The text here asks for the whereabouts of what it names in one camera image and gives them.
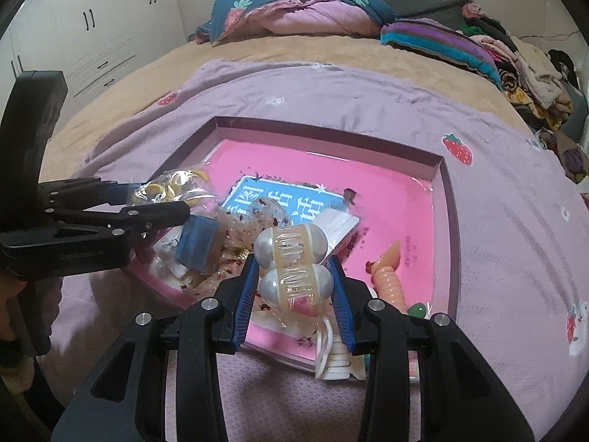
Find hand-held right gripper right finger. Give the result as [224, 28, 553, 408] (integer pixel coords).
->
[328, 258, 537, 442]

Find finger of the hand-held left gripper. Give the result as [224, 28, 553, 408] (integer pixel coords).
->
[45, 199, 192, 243]
[39, 177, 140, 213]

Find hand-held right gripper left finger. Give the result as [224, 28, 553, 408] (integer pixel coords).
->
[50, 253, 261, 442]

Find bagged yellow hair ties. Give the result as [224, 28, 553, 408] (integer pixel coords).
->
[126, 168, 224, 274]

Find orange carrot hair clip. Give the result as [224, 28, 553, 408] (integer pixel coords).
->
[366, 244, 408, 316]

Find white claw hair clip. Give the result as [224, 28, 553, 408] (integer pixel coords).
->
[313, 311, 369, 383]

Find pearl claw hair clip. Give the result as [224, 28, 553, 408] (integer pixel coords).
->
[253, 223, 339, 316]

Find beige lace scrunchie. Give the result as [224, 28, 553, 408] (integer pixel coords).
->
[181, 196, 297, 302]

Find shallow pink box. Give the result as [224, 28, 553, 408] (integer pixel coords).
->
[122, 116, 461, 378]

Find person's left forearm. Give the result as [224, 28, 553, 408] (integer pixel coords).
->
[0, 338, 60, 429]

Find person's left hand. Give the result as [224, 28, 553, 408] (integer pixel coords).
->
[0, 276, 28, 346]

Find white flat packet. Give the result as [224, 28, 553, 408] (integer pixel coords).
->
[317, 207, 362, 259]

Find blue printed card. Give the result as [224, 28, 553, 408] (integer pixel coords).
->
[221, 175, 350, 240]

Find beige bed sheet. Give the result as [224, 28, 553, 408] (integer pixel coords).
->
[39, 34, 530, 185]

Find white wardrobe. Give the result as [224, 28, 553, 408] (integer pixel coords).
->
[0, 0, 189, 111]

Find lavender strawberry blanket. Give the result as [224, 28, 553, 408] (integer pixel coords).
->
[39, 59, 589, 442]

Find folded floral quilt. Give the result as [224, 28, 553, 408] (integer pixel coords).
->
[195, 0, 399, 47]

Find striped pillow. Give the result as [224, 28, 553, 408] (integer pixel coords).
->
[380, 21, 502, 90]

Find pile of clothes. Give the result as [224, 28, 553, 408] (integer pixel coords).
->
[460, 2, 589, 185]

